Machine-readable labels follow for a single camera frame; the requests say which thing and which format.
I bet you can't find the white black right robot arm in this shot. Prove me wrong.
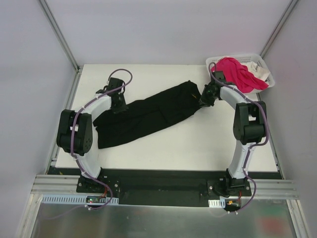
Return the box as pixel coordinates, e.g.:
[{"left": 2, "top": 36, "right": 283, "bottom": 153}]
[{"left": 200, "top": 70, "right": 269, "bottom": 197}]

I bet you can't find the white cable duct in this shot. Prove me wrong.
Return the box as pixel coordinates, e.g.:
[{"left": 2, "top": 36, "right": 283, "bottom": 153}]
[
  {"left": 42, "top": 194, "right": 119, "bottom": 206},
  {"left": 208, "top": 198, "right": 226, "bottom": 208}
]

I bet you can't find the left aluminium frame post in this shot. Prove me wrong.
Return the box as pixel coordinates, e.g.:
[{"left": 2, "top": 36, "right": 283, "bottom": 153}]
[{"left": 38, "top": 0, "right": 80, "bottom": 72}]

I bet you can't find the white plastic basket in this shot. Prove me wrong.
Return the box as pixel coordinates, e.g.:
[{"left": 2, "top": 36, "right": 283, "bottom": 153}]
[{"left": 206, "top": 54, "right": 275, "bottom": 94}]

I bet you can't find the white left cable duct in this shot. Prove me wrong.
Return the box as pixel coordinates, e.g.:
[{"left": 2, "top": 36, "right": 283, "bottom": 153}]
[{"left": 42, "top": 194, "right": 119, "bottom": 206}]

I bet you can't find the black daisy print t-shirt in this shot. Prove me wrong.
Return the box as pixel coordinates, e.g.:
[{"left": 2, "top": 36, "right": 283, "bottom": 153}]
[{"left": 93, "top": 81, "right": 201, "bottom": 149}]

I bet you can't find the right aluminium frame post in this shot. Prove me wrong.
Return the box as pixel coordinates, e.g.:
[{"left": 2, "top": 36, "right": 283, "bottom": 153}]
[{"left": 260, "top": 0, "right": 300, "bottom": 59}]

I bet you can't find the pink t-shirt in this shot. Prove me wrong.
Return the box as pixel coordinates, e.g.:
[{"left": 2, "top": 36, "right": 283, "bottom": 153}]
[{"left": 211, "top": 57, "right": 268, "bottom": 94}]

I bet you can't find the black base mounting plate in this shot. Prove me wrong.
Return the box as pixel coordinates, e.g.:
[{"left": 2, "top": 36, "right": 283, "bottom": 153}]
[{"left": 76, "top": 169, "right": 252, "bottom": 207}]

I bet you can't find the front aluminium rail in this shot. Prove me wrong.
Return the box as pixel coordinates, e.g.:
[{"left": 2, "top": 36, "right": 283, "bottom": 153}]
[{"left": 31, "top": 175, "right": 299, "bottom": 200}]

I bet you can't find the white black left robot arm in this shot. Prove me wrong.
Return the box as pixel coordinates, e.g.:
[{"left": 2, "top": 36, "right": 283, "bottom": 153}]
[{"left": 56, "top": 77, "right": 127, "bottom": 193}]

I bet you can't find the white right cable duct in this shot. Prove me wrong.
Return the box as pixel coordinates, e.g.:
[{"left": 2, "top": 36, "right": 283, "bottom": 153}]
[{"left": 208, "top": 198, "right": 226, "bottom": 208}]

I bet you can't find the left table edge rail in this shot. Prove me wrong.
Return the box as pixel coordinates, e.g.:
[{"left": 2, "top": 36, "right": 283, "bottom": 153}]
[{"left": 44, "top": 66, "right": 83, "bottom": 174}]

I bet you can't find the white cream t-shirt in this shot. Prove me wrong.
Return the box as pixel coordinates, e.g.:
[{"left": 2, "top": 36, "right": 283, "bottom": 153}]
[{"left": 244, "top": 61, "right": 270, "bottom": 82}]

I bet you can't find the aluminium frame post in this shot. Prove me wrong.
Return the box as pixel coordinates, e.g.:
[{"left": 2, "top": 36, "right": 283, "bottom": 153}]
[
  {"left": 260, "top": 0, "right": 300, "bottom": 59},
  {"left": 38, "top": 0, "right": 80, "bottom": 72}
]

